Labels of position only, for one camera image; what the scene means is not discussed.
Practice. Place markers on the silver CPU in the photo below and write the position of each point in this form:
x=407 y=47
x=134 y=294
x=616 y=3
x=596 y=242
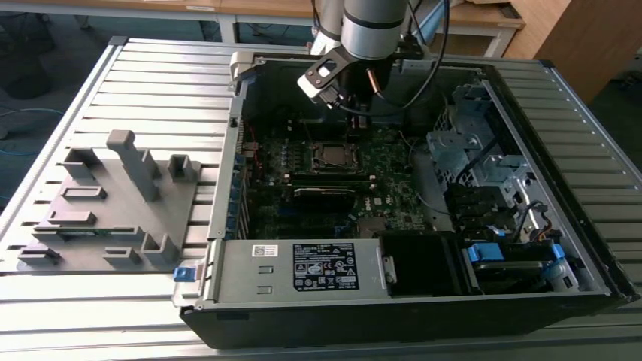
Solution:
x=333 y=154

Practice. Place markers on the metal locking lever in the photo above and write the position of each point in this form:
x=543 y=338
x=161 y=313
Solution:
x=373 y=158

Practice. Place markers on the black RAM slot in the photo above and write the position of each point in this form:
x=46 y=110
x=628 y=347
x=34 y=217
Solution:
x=325 y=183
x=325 y=174

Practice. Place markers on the silver metal drive cage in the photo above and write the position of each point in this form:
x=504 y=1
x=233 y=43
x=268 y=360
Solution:
x=451 y=143

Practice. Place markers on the green motherboard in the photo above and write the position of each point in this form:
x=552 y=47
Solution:
x=396 y=188

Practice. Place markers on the wooden desk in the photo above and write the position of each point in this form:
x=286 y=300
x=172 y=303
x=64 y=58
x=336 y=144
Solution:
x=480 y=17

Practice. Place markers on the bronze chipset heatsink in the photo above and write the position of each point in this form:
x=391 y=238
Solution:
x=371 y=227

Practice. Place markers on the wooden cabinet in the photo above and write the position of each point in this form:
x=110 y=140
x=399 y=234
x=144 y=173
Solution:
x=576 y=37

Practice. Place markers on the grey power supply unit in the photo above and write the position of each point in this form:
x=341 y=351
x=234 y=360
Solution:
x=240 y=278

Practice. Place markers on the black hard disk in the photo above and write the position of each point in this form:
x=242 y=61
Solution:
x=505 y=276

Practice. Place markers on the grey parts rack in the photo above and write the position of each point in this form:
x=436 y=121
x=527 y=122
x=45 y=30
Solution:
x=125 y=225

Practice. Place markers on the blue case latch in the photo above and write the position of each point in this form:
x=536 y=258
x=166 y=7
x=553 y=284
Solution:
x=182 y=274

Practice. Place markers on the black open PC case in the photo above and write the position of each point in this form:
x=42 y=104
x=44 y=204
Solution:
x=300 y=327

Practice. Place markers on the black office chair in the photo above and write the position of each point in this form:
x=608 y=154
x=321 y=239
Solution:
x=25 y=67

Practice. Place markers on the green RAM stick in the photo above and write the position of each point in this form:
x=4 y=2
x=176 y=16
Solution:
x=80 y=233

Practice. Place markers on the white-rimmed wrist camera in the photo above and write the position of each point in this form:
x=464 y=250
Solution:
x=320 y=77

